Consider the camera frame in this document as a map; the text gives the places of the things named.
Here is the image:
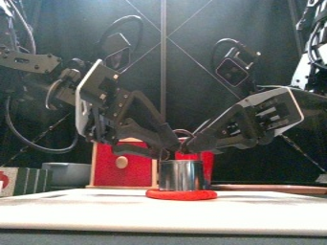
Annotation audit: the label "white cutting board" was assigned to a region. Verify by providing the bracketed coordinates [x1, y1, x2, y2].
[0, 187, 327, 237]

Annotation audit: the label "red dough disc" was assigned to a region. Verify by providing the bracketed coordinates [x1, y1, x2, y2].
[144, 189, 219, 202]

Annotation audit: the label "green white striped box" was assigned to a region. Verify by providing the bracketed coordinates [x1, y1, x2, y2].
[0, 166, 54, 198]

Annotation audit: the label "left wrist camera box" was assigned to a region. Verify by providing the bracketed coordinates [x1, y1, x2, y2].
[102, 32, 134, 72]

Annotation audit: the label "round metal dough cutter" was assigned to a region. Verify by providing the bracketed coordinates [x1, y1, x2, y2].
[158, 128, 213, 192]

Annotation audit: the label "brown wooden board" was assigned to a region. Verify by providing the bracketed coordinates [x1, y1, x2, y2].
[210, 183, 327, 196]

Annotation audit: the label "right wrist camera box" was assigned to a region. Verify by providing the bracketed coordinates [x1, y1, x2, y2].
[214, 47, 262, 88]

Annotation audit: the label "black camera cable loop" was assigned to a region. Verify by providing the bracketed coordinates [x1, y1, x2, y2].
[210, 37, 243, 75]
[94, 13, 146, 73]

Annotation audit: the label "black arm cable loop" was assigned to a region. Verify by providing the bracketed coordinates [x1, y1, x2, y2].
[3, 94, 80, 155]

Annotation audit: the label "grey vertical frame pole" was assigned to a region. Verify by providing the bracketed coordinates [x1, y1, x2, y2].
[160, 0, 168, 123]

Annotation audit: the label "red wooden drawer box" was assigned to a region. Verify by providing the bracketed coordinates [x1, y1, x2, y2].
[86, 137, 217, 189]

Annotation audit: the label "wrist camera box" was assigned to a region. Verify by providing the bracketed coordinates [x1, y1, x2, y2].
[214, 47, 262, 88]
[102, 32, 134, 72]

